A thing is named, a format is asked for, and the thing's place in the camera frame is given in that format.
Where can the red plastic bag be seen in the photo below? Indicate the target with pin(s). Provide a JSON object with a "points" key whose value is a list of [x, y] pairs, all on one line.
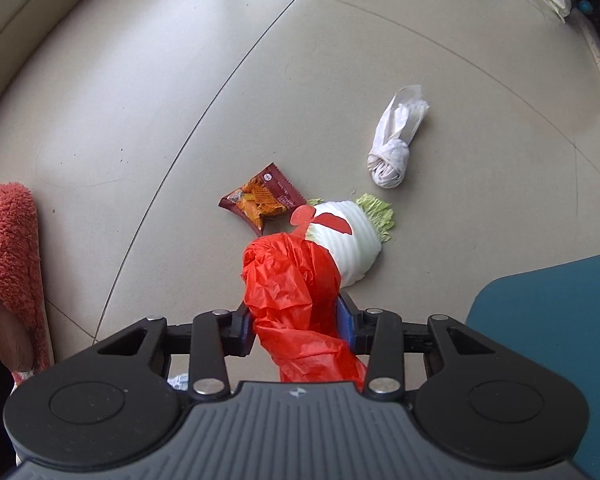
{"points": [[290, 280]]}

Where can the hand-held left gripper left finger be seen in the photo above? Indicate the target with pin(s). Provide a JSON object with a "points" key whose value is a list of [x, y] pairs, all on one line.
{"points": [[240, 330]]}

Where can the dark teal trash bin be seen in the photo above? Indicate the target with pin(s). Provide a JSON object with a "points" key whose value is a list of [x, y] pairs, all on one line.
{"points": [[555, 310]]}

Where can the blue ball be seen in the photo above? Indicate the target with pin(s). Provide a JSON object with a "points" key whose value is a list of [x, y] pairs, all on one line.
{"points": [[586, 6]]}

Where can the white wrapper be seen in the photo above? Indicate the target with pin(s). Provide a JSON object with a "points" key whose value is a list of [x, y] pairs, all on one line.
{"points": [[178, 382]]}

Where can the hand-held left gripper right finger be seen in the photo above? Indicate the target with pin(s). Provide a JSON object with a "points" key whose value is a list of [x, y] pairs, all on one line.
{"points": [[344, 325]]}

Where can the red fuzzy slipper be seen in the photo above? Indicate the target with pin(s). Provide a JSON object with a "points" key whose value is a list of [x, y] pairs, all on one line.
{"points": [[5, 245]]}

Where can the white knotted plastic bag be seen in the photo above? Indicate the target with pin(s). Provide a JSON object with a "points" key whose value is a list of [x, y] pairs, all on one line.
{"points": [[390, 160]]}

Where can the brown snack packet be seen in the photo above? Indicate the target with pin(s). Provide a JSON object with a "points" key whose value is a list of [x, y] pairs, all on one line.
{"points": [[262, 195]]}

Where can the person's left leg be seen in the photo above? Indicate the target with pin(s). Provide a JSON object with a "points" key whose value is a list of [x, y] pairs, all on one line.
{"points": [[0, 330]]}

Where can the napa cabbage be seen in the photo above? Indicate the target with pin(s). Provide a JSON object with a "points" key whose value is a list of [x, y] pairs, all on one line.
{"points": [[350, 245]]}

